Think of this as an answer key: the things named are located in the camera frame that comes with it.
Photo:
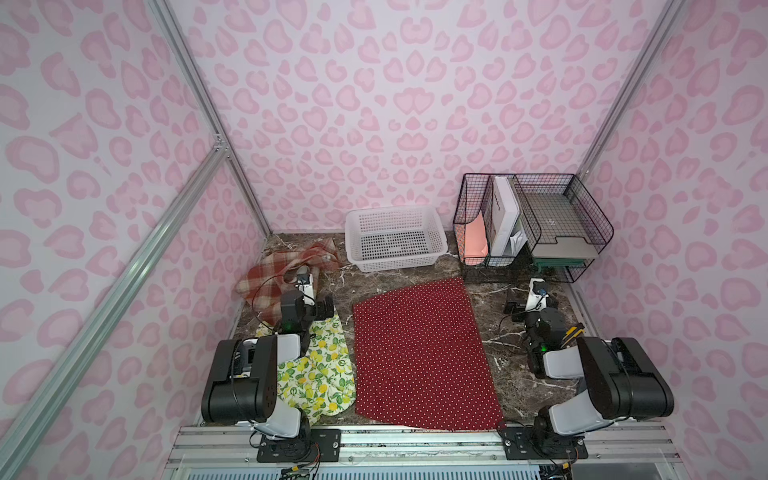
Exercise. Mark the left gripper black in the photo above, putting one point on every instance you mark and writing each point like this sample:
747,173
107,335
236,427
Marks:
324,306

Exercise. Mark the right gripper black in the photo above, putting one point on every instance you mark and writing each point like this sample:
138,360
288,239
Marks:
519,306

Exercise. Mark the red polka dot skirt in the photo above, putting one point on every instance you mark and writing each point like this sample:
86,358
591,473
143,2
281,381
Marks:
420,360

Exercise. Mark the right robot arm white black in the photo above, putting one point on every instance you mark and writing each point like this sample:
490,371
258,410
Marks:
620,380

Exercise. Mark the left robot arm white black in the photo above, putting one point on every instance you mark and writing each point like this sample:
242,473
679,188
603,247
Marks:
242,383

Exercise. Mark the yellow black utility knife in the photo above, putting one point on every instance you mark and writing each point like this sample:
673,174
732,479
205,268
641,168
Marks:
574,332

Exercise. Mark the red plaid skirt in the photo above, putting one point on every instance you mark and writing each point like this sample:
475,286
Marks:
275,274

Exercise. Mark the green book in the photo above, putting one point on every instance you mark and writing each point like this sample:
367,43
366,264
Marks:
544,263

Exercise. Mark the lemon print skirt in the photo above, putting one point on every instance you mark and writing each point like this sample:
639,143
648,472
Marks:
321,383

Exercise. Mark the white envelope papers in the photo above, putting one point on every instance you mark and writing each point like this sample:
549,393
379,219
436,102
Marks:
517,241

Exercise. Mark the grey laptop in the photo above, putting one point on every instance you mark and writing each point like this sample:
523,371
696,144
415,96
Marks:
557,227

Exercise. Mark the white plastic basket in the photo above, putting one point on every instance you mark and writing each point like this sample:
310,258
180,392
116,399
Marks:
381,239

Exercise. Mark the pink folder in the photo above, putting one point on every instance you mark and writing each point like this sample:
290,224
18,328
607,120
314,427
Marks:
473,247

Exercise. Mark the white binder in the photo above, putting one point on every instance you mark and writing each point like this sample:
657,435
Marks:
504,210

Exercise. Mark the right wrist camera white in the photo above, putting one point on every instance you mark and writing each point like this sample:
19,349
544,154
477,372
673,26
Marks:
537,294

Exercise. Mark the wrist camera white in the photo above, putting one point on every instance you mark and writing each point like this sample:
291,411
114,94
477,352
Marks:
304,282
537,294

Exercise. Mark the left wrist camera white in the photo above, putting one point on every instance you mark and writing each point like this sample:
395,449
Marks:
304,282

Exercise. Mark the black wire desk organizer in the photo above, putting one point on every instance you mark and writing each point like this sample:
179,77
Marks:
474,194

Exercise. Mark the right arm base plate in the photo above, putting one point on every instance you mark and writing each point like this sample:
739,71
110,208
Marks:
530,443

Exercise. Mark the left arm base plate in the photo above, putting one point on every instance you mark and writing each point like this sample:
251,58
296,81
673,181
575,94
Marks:
318,445

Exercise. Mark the aluminium front rail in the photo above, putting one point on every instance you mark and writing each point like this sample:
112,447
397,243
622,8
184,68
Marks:
632,450

